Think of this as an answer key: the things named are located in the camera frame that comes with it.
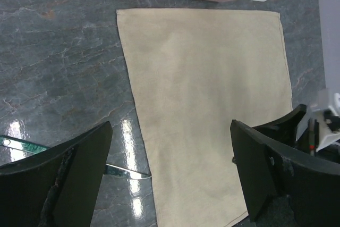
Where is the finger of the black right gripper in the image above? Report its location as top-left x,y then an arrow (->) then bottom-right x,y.
253,104 -> 307,142

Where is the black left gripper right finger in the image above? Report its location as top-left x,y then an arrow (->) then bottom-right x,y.
230,120 -> 339,226

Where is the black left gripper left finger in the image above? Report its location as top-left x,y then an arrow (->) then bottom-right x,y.
1,122 -> 112,226

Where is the green handled knife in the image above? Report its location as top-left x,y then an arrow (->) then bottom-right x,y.
1,136 -> 151,180

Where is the beige cloth napkin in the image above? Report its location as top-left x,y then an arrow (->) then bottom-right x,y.
117,9 -> 292,226

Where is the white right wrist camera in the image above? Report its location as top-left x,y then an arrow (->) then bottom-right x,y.
310,88 -> 339,152

